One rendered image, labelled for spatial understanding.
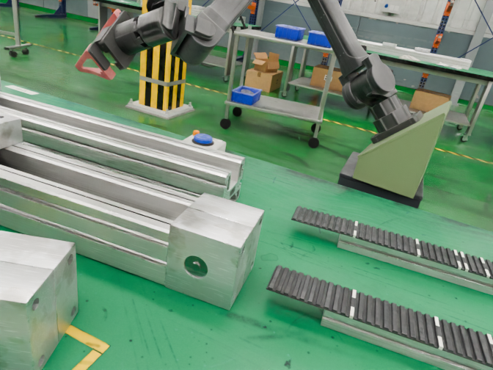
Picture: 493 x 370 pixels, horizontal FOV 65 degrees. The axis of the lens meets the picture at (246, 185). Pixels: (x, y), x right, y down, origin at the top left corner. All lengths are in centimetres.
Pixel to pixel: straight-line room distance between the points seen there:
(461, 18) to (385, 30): 123
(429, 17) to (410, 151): 715
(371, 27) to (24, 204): 773
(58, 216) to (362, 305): 41
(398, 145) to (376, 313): 49
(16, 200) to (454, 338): 58
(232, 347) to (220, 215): 16
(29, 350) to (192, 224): 20
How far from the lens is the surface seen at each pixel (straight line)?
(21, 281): 40
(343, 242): 66
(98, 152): 74
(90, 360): 45
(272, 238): 64
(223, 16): 80
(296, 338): 49
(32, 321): 40
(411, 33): 803
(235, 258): 45
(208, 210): 50
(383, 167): 94
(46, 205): 57
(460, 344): 53
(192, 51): 75
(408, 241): 69
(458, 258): 70
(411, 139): 92
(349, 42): 101
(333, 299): 51
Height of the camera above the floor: 113
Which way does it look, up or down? 25 degrees down
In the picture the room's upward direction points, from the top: 10 degrees clockwise
